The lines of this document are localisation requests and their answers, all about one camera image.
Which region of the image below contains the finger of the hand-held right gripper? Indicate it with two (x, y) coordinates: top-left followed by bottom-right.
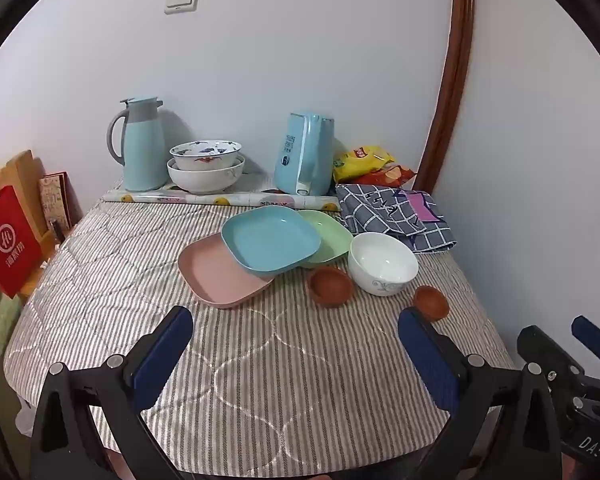
(571, 315), (600, 386)
(517, 325), (583, 403)

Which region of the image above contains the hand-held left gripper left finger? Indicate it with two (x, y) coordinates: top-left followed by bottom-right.
(30, 306), (194, 480)

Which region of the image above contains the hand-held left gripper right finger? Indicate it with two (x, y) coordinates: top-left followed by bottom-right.
(398, 307), (564, 480)

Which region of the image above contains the small brown bowl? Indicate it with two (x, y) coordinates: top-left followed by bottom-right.
(307, 266), (355, 308)
(413, 285), (450, 321)

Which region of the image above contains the pink square plate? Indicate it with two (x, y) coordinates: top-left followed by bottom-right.
(177, 232), (279, 309)

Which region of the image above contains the blue square plate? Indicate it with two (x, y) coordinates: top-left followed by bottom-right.
(221, 205), (322, 277)

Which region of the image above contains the green square plate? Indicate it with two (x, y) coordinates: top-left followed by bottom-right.
(296, 209), (355, 269)

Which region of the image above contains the striped quilted blanket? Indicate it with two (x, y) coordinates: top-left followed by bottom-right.
(2, 197), (518, 476)

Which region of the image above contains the fruit print plastic mat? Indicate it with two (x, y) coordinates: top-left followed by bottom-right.
(102, 182), (342, 212)

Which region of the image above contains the grey checked cloth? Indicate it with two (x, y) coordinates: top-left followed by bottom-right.
(336, 183), (458, 254)

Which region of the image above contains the large white patterned bowl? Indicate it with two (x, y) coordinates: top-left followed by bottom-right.
(167, 155), (246, 195)

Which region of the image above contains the patterned book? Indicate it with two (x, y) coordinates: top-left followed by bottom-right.
(38, 172), (74, 233)

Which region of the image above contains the red paper bag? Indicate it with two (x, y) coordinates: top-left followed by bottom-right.
(0, 174), (43, 300)

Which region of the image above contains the red chip bag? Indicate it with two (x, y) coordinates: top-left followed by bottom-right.
(350, 164), (417, 188)

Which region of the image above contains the flower print bowl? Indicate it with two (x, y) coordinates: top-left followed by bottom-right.
(169, 141), (243, 171)

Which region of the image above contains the light blue thermos jug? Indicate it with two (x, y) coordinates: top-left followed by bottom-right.
(106, 96), (168, 192)

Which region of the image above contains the yellow chip bag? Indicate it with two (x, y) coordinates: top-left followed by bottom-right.
(333, 145), (397, 184)

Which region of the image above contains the brown paper bag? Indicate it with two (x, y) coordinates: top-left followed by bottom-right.
(0, 150), (49, 261)

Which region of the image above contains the light blue electric kettle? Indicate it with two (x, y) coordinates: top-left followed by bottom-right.
(273, 112), (336, 197)

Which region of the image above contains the wooden door frame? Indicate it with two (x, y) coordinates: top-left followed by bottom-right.
(416, 0), (476, 193)

